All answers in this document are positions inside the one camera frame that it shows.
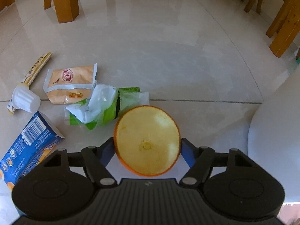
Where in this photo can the wooden chair right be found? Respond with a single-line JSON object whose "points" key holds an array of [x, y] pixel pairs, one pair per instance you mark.
{"points": [[283, 16]]}

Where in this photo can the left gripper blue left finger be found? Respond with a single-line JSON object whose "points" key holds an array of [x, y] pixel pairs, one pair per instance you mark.
{"points": [[106, 152]]}

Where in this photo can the green white snack wrapper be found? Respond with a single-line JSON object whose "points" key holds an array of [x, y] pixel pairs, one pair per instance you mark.
{"points": [[105, 104]]}

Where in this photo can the small white plastic cup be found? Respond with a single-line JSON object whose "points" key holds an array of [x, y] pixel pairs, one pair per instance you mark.
{"points": [[23, 98]]}

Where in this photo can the beige snack packet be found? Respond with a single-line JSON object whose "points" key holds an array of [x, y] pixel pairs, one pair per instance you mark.
{"points": [[70, 85]]}

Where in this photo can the long gold white wrapper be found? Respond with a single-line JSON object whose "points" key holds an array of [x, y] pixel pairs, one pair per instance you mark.
{"points": [[35, 69]]}

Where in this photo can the orange half cut fruit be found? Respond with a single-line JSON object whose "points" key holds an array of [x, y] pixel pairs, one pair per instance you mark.
{"points": [[147, 141]]}

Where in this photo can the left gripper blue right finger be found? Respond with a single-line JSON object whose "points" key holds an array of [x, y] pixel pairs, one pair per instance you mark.
{"points": [[189, 152]]}

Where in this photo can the white plastic trash bin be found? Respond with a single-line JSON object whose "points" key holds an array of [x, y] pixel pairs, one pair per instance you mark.
{"points": [[273, 138]]}

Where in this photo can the blue carton box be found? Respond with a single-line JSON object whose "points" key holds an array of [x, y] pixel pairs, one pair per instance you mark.
{"points": [[31, 147]]}

